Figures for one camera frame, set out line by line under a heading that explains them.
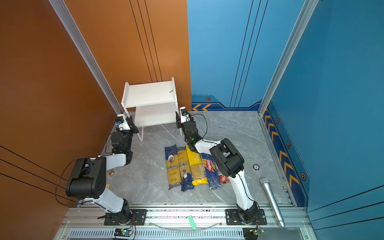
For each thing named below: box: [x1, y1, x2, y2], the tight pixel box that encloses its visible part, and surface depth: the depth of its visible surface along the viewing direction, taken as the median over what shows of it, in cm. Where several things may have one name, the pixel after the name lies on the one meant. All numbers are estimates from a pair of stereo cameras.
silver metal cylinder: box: [260, 177, 286, 228], surface depth 78 cm
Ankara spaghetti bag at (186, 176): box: [177, 146, 195, 192], surface depth 88 cm
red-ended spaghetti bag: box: [218, 174, 230, 185], surface depth 85 cm
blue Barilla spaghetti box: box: [201, 153, 221, 190], surface depth 87 cm
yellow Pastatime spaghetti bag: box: [185, 145, 208, 186], surface depth 88 cm
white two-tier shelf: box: [121, 77, 183, 142], surface depth 87 cm
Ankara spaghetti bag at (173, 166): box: [164, 144, 182, 190], surface depth 89 cm
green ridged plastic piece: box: [188, 215, 197, 230], surface depth 73 cm
